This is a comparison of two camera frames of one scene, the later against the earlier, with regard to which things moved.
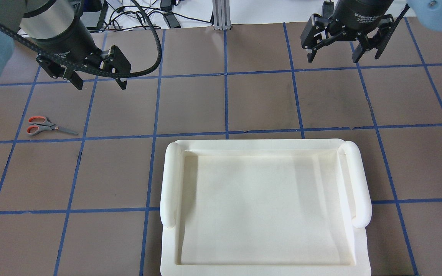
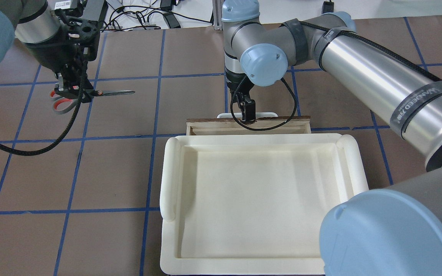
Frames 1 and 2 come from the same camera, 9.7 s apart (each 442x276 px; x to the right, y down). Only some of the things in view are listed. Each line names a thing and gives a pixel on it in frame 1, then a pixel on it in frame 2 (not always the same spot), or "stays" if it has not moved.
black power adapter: x=171 y=20 stays
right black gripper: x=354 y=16 -> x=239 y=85
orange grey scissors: x=39 y=124 -> x=63 y=105
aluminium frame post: x=221 y=15 stays
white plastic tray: x=264 y=207 stays
